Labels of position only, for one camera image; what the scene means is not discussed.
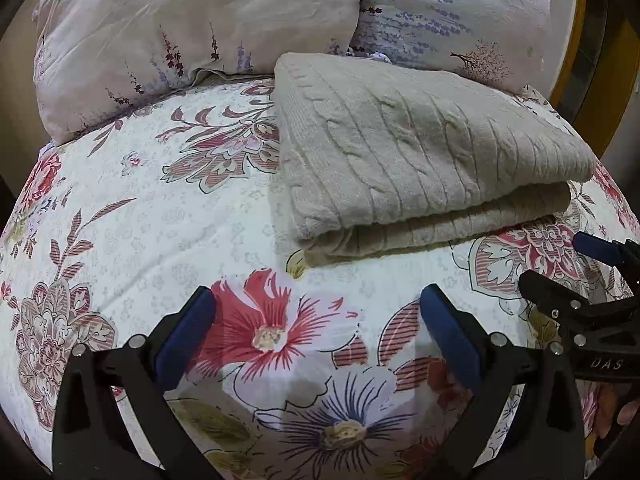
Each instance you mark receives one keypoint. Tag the wooden headboard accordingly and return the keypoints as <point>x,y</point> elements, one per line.
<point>570,30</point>

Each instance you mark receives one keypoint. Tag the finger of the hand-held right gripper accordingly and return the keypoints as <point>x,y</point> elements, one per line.
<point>592,246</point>
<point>550,296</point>

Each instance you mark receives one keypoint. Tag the floral bed sheet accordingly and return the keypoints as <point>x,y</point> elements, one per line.
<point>150,220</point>

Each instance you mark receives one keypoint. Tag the pink floral pillow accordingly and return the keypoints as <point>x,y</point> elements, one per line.
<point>450,15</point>
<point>165,35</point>

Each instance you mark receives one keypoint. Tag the person's right hand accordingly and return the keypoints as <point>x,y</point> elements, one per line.
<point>620,412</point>

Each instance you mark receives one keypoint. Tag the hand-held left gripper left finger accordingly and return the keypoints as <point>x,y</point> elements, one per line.
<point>184,341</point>

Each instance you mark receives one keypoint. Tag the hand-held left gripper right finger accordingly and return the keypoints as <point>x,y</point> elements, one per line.
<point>451,331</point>

